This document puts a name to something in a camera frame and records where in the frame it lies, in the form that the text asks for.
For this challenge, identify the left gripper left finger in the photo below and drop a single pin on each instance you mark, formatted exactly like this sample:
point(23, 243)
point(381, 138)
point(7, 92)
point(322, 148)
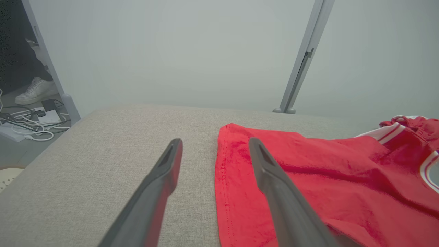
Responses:
point(151, 206)

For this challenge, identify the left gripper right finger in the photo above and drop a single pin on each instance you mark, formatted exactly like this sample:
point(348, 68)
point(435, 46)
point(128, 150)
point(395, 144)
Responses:
point(288, 206)

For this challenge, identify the red basketball jersey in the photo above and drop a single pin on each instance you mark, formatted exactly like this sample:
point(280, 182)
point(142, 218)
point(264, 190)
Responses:
point(343, 185)

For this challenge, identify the red shorts with white hem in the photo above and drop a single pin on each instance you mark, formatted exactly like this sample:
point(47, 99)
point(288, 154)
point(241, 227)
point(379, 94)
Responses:
point(416, 124)

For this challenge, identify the black power adapter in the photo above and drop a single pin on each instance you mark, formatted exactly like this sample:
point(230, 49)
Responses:
point(49, 105)

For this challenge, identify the cream perforated laundry basket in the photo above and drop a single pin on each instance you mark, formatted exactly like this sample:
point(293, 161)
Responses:
point(8, 176)

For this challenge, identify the white flat box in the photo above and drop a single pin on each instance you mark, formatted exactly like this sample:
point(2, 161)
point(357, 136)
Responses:
point(10, 134)

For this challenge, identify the grey partition leg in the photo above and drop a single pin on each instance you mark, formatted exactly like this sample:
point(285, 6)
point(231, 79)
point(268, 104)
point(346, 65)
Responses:
point(55, 79)

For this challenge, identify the white sneaker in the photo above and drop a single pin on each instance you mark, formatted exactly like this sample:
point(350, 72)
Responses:
point(34, 92)

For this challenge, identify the black trouser leg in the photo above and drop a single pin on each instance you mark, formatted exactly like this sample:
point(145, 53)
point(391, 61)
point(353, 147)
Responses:
point(17, 44)

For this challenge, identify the grey partition post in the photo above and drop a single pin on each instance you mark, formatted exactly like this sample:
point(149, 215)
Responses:
point(308, 44)

